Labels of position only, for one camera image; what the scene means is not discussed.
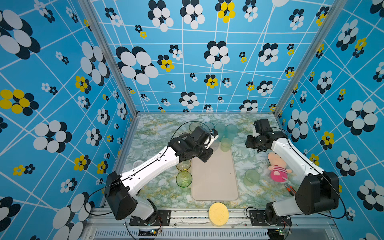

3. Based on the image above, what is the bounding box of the pink plush doll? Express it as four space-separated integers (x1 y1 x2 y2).
268 152 293 183

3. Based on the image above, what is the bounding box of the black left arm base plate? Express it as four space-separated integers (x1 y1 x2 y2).
129 210 171 227

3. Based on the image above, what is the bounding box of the yellow glass left column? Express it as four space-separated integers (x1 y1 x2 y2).
176 160 192 171

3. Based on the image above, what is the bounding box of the tall amber glass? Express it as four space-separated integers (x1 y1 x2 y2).
189 122 202 132

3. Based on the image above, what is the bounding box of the tall blue glass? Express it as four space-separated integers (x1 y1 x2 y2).
202 122 215 131

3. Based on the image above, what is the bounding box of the tall green-teal glass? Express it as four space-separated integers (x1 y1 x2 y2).
225 124 238 141

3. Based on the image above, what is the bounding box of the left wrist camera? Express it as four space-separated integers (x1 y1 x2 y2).
191 127 219 149

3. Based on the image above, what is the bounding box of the green glass left column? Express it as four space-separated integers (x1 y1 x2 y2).
176 171 193 188

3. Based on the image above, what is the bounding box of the red black utility knife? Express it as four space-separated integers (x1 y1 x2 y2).
285 184 297 196

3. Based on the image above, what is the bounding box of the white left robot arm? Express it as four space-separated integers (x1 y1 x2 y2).
105 134 218 223

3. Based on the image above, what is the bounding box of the small clear glass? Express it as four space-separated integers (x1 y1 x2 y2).
210 140 220 152

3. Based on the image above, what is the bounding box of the aluminium front rail frame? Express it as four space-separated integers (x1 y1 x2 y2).
81 208 342 240

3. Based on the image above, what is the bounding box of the white tape roll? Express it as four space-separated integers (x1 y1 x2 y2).
133 161 144 168

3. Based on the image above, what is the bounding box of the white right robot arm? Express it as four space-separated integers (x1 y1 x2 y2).
246 131 341 221

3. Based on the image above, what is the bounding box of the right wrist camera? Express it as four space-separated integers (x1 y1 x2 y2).
253 119 273 137

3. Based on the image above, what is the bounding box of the yellow round sponge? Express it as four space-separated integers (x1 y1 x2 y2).
209 203 229 227

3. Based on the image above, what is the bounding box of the pale pink rectangular tray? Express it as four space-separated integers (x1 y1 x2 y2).
191 148 239 202

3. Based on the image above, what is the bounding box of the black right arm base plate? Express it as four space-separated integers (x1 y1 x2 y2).
246 209 293 228

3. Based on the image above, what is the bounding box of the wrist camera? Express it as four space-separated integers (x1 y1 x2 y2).
253 119 273 137
191 127 219 149

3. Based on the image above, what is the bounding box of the tall teal glass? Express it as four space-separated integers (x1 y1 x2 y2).
215 124 226 142

